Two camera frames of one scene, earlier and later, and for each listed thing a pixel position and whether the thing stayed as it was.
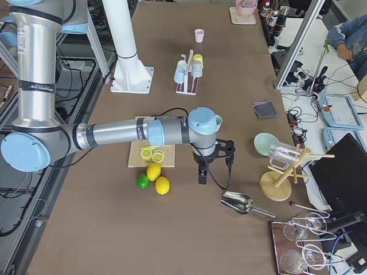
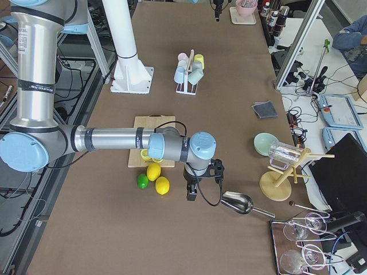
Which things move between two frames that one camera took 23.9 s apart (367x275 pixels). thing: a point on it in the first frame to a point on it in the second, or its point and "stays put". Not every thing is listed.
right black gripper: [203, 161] to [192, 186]
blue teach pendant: [339, 112] stays put
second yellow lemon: [162, 185] stays put
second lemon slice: [157, 157] stays put
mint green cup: [219, 122] to [195, 76]
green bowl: [262, 142] stays put
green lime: [143, 181] stays put
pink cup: [199, 35] to [183, 56]
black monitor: [342, 180] stays put
